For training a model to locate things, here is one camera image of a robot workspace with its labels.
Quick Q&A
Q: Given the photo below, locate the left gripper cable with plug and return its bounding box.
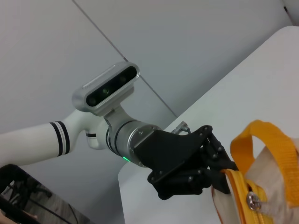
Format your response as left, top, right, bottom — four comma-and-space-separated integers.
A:
171, 120, 192, 135

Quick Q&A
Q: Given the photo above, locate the silver metal zipper pull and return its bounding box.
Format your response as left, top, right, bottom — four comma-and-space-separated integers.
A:
246, 191, 262, 212

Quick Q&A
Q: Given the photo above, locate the beige food bag yellow zipper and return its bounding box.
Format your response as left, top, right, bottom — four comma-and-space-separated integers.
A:
211, 119, 299, 224

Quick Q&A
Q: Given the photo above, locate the black equipment rack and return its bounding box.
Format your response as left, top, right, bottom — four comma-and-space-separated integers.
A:
0, 164, 91, 224

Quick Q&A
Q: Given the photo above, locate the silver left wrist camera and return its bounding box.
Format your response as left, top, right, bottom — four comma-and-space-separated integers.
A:
71, 61, 141, 117

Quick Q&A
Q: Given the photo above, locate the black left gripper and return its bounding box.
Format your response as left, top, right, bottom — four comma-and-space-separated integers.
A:
133, 125, 239, 200

